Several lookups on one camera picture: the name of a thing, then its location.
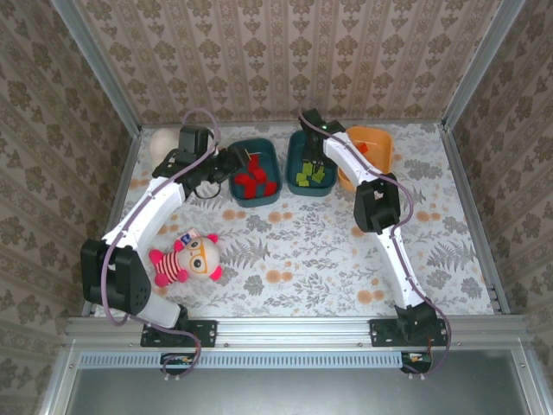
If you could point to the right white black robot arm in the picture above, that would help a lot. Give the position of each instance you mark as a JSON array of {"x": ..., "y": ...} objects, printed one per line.
[{"x": 350, "y": 160}]

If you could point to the orange plastic bin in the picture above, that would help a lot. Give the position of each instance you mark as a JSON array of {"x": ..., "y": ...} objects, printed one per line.
[{"x": 380, "y": 142}]

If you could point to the aluminium frame post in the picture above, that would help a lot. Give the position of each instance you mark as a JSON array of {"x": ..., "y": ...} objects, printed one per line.
[
  {"x": 98, "y": 65},
  {"x": 481, "y": 65}
]

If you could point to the grey metal sheet tray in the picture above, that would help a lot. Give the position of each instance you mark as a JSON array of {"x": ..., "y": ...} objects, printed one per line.
[{"x": 294, "y": 393}]

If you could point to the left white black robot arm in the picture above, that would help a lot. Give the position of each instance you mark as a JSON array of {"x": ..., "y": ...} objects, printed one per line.
[{"x": 147, "y": 207}]

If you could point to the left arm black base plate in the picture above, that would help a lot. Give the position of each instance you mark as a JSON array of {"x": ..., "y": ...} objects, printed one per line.
[{"x": 205, "y": 335}]

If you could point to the small black electronics board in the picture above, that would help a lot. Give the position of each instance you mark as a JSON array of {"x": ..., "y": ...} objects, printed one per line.
[
  {"x": 177, "y": 359},
  {"x": 415, "y": 359}
]

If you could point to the orange lego brick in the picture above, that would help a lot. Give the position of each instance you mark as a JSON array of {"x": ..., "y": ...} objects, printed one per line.
[{"x": 364, "y": 148}]

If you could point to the dark teal plastic bin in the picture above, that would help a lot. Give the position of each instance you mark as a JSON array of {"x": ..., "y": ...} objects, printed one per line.
[
  {"x": 263, "y": 149},
  {"x": 294, "y": 151}
]

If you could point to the white plush teddy bear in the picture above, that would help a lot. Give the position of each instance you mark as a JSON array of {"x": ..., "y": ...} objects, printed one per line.
[{"x": 162, "y": 142}]

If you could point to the floral patterned table cover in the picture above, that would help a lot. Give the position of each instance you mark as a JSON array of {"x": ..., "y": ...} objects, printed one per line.
[{"x": 302, "y": 242}]

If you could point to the aluminium mounting rail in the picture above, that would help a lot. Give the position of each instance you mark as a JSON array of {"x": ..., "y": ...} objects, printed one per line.
[{"x": 294, "y": 333}]

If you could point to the pink striped plush doll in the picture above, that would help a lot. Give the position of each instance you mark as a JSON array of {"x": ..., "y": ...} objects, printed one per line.
[{"x": 190, "y": 261}]

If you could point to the aluminium side frame rail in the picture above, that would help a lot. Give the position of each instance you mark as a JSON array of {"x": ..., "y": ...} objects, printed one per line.
[
  {"x": 462, "y": 181},
  {"x": 117, "y": 203}
]

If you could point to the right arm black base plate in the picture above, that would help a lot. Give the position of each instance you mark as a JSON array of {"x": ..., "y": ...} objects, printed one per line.
[{"x": 384, "y": 335}]

